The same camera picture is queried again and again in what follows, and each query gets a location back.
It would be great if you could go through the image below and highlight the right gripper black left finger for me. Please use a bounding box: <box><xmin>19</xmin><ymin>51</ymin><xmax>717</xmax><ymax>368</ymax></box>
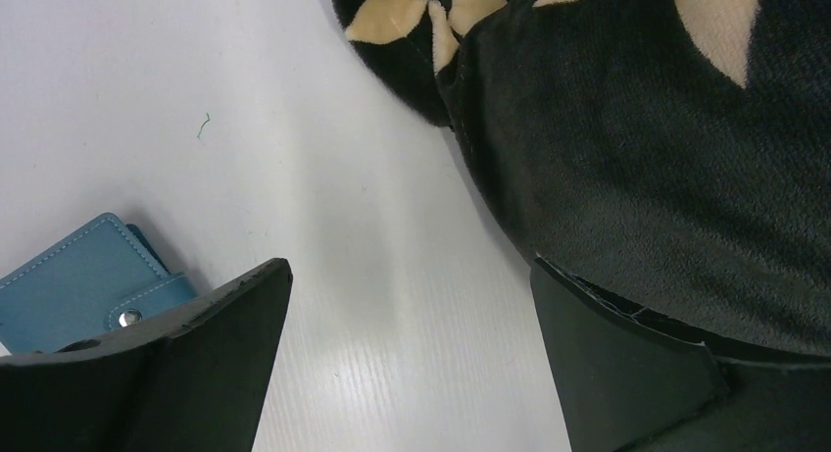
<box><xmin>1</xmin><ymin>259</ymin><xmax>293</xmax><ymax>451</ymax></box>

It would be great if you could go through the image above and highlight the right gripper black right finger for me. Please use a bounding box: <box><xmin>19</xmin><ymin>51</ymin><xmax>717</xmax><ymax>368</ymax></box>
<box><xmin>530</xmin><ymin>259</ymin><xmax>830</xmax><ymax>451</ymax></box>

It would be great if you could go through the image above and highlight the blue leather card holder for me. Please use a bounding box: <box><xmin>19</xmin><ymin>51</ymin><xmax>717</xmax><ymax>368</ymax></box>
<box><xmin>1</xmin><ymin>213</ymin><xmax>198</xmax><ymax>354</ymax></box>

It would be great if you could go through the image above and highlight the black floral fleece blanket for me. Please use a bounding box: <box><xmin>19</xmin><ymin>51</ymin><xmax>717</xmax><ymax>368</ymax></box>
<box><xmin>331</xmin><ymin>0</ymin><xmax>830</xmax><ymax>356</ymax></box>

